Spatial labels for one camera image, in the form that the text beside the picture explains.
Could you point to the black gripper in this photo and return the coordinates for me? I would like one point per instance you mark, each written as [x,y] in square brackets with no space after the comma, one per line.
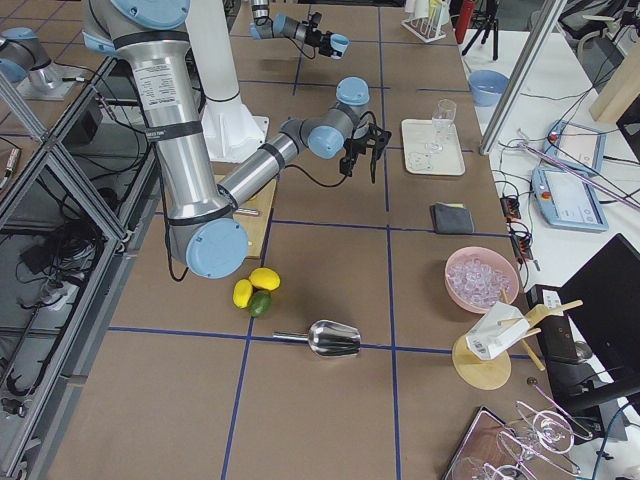
[378,138]
[323,38]

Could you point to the light blue plastic cup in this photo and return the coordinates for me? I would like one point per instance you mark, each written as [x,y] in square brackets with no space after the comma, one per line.
[340,46]

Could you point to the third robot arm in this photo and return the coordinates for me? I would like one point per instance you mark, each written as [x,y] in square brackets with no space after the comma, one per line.
[26,64]

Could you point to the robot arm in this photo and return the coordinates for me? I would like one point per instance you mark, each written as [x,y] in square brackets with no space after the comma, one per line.
[264,26]
[200,231]

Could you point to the blue bowl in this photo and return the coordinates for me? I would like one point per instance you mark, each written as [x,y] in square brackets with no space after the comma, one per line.
[487,87]

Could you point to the pink bowl with ice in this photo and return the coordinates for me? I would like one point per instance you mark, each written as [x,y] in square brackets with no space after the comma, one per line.
[477,277]

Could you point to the metal ice scoop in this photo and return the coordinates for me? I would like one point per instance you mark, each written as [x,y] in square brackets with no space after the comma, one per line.
[327,338]

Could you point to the white bear tray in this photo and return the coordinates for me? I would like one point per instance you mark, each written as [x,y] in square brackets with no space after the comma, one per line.
[418,160]

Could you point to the clear wine glass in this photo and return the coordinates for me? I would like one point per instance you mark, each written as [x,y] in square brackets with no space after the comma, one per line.
[442,120]

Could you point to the grey folded cloth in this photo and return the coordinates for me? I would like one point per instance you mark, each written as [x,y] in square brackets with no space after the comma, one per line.
[450,219]

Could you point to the wooden cutting board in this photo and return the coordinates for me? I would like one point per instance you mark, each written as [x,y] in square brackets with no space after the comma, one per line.
[256,227]

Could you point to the red cylinder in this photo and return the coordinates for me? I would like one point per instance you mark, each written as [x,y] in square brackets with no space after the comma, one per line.
[463,20]

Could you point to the yellow lemon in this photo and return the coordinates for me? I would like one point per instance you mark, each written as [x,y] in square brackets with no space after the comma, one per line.
[265,278]
[242,293]

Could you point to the black tripod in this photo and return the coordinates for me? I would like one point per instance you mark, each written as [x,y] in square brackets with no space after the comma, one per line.
[486,19]

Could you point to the green lime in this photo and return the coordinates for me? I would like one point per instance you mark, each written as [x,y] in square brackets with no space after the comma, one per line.
[259,303]

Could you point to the near teach pendant tablet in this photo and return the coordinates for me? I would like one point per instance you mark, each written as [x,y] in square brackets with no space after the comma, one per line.
[566,202]

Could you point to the teach pendant tablet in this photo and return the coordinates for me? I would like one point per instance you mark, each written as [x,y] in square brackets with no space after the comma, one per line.
[566,202]
[577,146]

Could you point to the white paper carton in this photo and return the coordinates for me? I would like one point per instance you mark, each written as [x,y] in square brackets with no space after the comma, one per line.
[498,329]

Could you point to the far teach pendant tablet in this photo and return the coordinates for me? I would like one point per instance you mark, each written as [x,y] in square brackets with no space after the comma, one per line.
[577,146]

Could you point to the wooden cup stand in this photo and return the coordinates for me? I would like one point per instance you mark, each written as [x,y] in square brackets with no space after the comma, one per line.
[493,374]

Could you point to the black monitor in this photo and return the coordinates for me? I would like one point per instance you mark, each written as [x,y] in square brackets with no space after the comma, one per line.
[608,320]

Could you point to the wine glass rack tray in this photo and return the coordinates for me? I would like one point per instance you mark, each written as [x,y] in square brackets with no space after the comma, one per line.
[535,445]

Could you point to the white wire cup rack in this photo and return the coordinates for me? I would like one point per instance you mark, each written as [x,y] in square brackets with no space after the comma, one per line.
[426,19]

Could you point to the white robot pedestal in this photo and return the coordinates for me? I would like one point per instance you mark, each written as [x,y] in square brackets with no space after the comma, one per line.
[232,133]

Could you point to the aluminium frame post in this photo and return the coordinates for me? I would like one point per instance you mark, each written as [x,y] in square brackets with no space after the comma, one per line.
[547,20]

